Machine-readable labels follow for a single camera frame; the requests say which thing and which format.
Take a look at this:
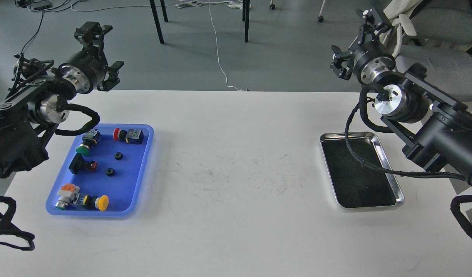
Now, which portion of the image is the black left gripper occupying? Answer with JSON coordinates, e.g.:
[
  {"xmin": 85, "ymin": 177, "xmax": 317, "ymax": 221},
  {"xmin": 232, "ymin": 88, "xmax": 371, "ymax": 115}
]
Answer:
[{"xmin": 58, "ymin": 22, "xmax": 124, "ymax": 94}]

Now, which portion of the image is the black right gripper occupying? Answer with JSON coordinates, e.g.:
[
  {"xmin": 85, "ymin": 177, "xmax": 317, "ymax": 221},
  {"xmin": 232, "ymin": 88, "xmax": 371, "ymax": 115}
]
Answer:
[{"xmin": 330, "ymin": 8, "xmax": 395, "ymax": 85}]

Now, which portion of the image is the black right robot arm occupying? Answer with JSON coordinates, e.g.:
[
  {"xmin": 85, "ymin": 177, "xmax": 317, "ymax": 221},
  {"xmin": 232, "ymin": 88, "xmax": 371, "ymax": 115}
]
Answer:
[{"xmin": 330, "ymin": 7, "xmax": 472, "ymax": 239}]

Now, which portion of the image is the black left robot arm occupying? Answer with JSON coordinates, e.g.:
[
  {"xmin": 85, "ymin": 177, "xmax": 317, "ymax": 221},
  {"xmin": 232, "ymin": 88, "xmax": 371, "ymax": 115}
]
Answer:
[{"xmin": 0, "ymin": 22, "xmax": 124, "ymax": 179}]

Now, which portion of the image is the beige jacket on chair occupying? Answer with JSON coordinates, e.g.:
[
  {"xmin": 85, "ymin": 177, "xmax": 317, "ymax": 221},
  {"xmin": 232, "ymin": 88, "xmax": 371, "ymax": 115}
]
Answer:
[{"xmin": 379, "ymin": 0, "xmax": 421, "ymax": 58}]

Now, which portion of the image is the black table leg left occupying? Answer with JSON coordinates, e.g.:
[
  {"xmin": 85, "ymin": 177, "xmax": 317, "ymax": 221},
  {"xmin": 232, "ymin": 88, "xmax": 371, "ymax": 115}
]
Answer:
[{"xmin": 149, "ymin": 0, "xmax": 169, "ymax": 45}]

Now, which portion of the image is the black table leg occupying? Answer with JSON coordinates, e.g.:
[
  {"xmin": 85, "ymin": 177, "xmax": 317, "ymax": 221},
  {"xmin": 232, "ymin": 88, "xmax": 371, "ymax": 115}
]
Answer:
[
  {"xmin": 242, "ymin": 0, "xmax": 250, "ymax": 43},
  {"xmin": 149, "ymin": 0, "xmax": 169, "ymax": 45}
]

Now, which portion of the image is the black power strip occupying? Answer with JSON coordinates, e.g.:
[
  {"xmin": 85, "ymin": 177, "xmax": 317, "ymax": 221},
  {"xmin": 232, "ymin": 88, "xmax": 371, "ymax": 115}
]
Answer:
[{"xmin": 28, "ymin": 0, "xmax": 52, "ymax": 11}]

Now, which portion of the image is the grey office chair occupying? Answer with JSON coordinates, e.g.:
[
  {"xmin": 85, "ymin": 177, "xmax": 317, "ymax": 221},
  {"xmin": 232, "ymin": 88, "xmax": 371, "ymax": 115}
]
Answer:
[{"xmin": 386, "ymin": 0, "xmax": 472, "ymax": 112}]

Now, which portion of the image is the blue plastic tray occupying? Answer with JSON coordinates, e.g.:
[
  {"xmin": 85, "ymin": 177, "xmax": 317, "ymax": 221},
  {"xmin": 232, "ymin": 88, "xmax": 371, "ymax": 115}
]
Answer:
[{"xmin": 45, "ymin": 124, "xmax": 154, "ymax": 217}]

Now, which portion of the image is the black table leg right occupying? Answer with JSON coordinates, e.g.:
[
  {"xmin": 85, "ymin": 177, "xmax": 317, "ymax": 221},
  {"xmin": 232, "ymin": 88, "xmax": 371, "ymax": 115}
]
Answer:
[{"xmin": 242, "ymin": 0, "xmax": 250, "ymax": 43}]

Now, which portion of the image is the steel tray with black mat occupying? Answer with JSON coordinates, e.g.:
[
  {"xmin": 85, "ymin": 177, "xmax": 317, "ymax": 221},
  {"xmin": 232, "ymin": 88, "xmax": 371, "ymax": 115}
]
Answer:
[{"xmin": 320, "ymin": 132, "xmax": 405, "ymax": 209}]

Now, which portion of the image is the black floor cable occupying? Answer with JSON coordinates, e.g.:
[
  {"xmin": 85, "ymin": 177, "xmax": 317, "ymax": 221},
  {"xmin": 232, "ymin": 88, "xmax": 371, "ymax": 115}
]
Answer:
[{"xmin": 15, "ymin": 0, "xmax": 67, "ymax": 58}]

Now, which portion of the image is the green push button switch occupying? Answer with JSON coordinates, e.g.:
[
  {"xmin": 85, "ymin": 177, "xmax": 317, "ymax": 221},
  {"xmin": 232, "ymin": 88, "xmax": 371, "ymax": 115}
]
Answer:
[{"xmin": 75, "ymin": 128, "xmax": 102, "ymax": 156}]

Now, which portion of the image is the red push button switch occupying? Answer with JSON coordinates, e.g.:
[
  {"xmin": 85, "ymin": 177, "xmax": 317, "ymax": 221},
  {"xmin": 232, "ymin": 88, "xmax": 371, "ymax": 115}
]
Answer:
[{"xmin": 113, "ymin": 128, "xmax": 144, "ymax": 144}]

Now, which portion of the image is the white floor cable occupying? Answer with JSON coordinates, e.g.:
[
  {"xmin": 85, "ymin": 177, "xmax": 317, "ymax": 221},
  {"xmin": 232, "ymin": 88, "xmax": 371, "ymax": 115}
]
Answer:
[{"xmin": 70, "ymin": 0, "xmax": 252, "ymax": 92}]

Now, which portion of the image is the grey orange switch block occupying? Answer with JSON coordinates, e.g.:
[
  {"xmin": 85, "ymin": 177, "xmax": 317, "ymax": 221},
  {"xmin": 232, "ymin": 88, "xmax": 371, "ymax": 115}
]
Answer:
[{"xmin": 55, "ymin": 184, "xmax": 80, "ymax": 210}]

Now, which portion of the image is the yellow push button switch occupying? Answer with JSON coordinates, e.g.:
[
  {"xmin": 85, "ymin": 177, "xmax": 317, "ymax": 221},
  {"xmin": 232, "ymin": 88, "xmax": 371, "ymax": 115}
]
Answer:
[{"xmin": 74, "ymin": 194, "xmax": 109, "ymax": 212}]

